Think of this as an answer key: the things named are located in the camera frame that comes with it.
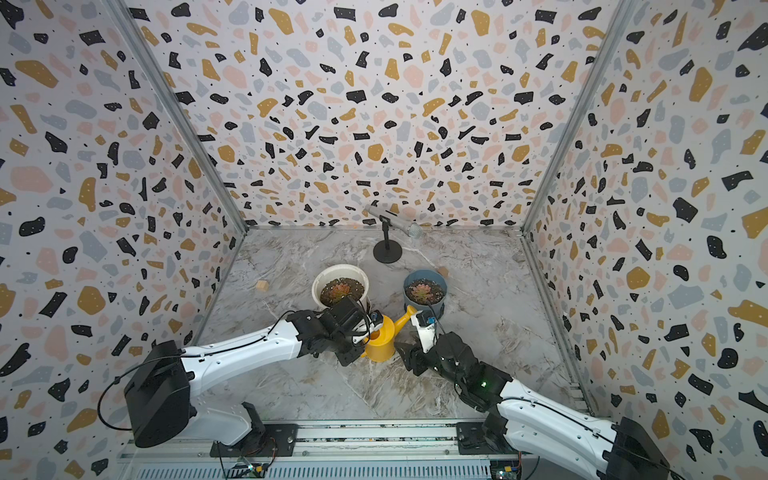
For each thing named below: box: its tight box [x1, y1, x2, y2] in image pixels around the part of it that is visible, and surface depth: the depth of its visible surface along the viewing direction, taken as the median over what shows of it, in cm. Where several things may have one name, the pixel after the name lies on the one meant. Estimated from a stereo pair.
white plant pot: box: [312, 264, 370, 309], surface depth 94 cm
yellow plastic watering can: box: [361, 305, 418, 363], surface depth 83 cm
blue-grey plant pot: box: [403, 269, 448, 315], surface depth 94 cm
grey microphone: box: [365, 204, 423, 239], surface depth 96 cm
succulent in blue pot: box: [405, 278, 445, 305], surface depth 94 cm
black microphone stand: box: [373, 215, 403, 264], surface depth 115 cm
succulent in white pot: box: [320, 277, 362, 307], surface depth 93 cm
